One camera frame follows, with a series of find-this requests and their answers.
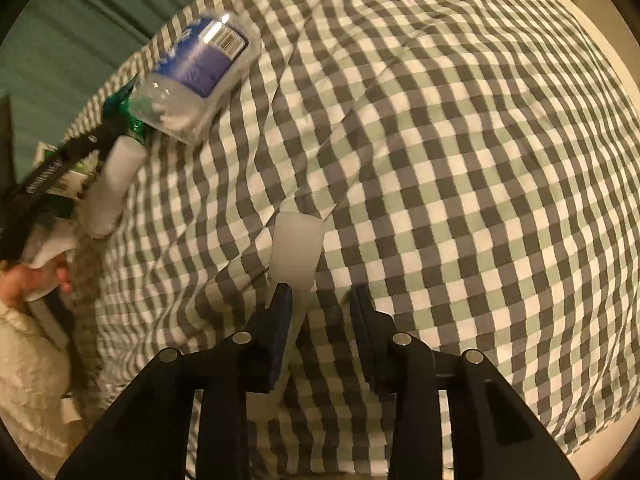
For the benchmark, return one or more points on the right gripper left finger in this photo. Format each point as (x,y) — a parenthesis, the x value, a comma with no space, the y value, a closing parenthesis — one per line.
(144,434)

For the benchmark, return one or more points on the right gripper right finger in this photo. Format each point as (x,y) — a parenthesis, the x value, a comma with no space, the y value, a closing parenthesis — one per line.
(494,434)

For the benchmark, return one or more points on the white plush toy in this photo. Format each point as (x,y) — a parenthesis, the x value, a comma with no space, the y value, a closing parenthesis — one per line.
(44,245)

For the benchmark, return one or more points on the white plastic tube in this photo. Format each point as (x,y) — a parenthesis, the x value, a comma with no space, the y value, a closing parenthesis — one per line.
(295,253)

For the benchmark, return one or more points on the person left hand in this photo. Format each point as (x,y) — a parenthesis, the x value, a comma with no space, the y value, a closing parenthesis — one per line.
(18,281)

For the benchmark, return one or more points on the white plastic bottle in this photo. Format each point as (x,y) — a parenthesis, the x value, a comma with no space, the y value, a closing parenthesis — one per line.
(100,209)

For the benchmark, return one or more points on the white fluffy sleeve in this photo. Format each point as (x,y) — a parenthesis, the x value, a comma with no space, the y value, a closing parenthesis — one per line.
(36,374)

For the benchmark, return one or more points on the teal curtain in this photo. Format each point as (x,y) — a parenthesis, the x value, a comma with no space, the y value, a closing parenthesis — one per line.
(58,53)

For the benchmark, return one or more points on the clear blue-label water bottle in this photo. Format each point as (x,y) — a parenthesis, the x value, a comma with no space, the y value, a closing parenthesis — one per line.
(187,86)

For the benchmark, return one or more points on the checkered tablecloth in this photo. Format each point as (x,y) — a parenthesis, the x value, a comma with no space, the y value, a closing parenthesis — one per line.
(475,163)

